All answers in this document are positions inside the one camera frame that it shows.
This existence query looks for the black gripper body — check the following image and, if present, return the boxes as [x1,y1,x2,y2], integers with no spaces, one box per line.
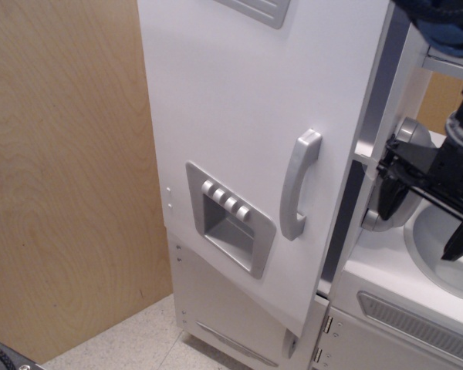
[377,138,463,221]

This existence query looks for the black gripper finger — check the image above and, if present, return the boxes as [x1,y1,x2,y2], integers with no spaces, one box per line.
[441,222,463,261]
[378,177,409,220]

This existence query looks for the white fridge door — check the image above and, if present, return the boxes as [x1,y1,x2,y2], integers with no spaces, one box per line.
[138,1,394,335]

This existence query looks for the silver sink basin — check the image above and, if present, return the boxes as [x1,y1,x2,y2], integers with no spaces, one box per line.
[404,200,463,299]

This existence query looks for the silver toy phone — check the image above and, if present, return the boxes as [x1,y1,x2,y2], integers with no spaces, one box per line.
[361,117,435,232]

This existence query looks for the white toy kitchen body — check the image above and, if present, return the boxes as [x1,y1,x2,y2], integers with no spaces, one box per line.
[327,1,463,354]

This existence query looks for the silver vent grille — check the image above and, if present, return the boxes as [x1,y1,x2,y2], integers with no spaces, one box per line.
[357,291,463,361]

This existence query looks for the white upper shelf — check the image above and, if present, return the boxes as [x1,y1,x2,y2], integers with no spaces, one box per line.
[422,46,463,79]

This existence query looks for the brass hinge upper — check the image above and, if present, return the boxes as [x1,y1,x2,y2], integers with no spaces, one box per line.
[323,315,333,333]

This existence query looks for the brass hinge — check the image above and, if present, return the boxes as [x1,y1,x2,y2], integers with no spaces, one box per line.
[313,348,323,363]
[323,315,333,333]

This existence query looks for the silver ice dispenser panel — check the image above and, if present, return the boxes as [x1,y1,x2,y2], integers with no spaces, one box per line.
[186,162,276,279]

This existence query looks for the brass hinge lower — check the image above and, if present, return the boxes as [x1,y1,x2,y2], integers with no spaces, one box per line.
[313,348,323,363]

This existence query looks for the white freezer door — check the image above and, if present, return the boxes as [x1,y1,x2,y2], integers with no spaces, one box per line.
[167,234,329,369]

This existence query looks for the silver top vent panel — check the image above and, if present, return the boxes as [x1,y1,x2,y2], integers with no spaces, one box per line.
[216,0,290,29]

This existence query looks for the black object bottom left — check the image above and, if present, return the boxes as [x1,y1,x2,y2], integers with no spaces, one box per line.
[0,342,43,370]

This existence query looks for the silver fridge door handle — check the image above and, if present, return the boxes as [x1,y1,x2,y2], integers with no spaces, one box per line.
[279,129,322,241]

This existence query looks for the silver freezer door handle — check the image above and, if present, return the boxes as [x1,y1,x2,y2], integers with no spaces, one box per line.
[282,330,299,359]

